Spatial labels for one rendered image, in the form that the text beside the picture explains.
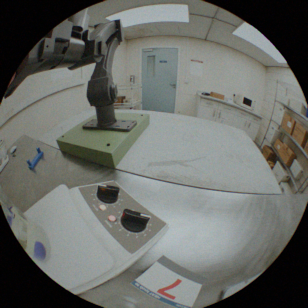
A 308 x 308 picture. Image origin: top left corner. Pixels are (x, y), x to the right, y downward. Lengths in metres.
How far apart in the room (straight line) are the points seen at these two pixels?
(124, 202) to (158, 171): 0.12
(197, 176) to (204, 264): 0.19
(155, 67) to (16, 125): 2.93
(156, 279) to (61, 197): 0.16
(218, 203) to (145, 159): 0.20
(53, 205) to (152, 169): 0.22
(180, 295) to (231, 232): 0.14
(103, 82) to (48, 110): 1.43
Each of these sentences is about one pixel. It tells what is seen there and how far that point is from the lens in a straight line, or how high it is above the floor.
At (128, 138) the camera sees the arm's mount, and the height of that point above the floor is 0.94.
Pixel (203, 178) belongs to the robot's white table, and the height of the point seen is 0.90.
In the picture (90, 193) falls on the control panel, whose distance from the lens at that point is 0.17.
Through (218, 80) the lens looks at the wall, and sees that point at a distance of 3.00.
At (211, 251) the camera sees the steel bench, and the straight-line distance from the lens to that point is 0.21.
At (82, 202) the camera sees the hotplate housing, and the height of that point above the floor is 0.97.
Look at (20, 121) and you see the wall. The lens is 1.60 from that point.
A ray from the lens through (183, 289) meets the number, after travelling 0.19.
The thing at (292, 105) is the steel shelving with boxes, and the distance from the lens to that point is 2.35.
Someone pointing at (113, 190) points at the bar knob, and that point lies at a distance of 0.16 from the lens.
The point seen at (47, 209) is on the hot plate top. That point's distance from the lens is 0.16.
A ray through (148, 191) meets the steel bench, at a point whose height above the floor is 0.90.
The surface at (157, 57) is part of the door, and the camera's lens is 3.03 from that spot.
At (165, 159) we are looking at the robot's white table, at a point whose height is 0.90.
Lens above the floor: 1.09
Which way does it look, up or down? 38 degrees down
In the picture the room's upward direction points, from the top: 2 degrees clockwise
